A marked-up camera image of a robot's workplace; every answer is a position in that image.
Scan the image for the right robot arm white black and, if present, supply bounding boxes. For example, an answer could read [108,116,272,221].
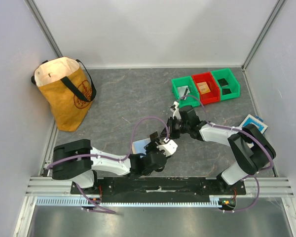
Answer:
[167,101,276,195]

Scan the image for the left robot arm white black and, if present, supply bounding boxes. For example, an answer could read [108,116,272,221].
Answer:
[47,137,178,194]

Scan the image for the silver card in bin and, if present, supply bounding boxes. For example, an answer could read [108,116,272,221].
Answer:
[177,86,187,98]

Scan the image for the orange card in bin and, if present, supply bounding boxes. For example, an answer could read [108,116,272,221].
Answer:
[199,86,211,94]

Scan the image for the black card lower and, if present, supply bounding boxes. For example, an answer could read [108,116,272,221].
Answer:
[222,88,232,95]

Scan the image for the black card upper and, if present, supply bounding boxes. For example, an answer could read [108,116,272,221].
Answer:
[218,78,229,87]

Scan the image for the left green plastic bin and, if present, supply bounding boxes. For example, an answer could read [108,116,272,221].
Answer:
[171,76,200,108]

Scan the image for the green plastic bin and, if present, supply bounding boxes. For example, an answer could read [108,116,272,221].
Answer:
[171,76,200,108]
[211,68,241,101]

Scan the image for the red plastic bin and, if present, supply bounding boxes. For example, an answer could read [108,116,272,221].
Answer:
[192,72,221,105]

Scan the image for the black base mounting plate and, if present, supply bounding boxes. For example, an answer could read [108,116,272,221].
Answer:
[82,177,246,202]

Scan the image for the right green plastic bin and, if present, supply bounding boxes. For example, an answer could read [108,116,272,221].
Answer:
[211,68,241,101]

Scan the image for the blue razor package box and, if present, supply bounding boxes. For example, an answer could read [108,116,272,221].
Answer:
[239,114,268,134]

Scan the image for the yellow paper tote bag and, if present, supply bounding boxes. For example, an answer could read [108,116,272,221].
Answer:
[31,57,97,132]

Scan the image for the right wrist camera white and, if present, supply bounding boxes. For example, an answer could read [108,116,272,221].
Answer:
[170,101,181,120]

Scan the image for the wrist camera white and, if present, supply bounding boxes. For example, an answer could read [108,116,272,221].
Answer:
[157,138,178,157]
[170,101,181,120]

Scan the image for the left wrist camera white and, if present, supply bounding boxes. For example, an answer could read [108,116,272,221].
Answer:
[157,138,178,157]

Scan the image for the slotted cable duct rail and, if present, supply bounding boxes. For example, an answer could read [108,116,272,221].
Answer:
[36,197,222,208]

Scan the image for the aluminium frame profile rail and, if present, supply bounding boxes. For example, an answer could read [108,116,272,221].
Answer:
[25,177,294,198]

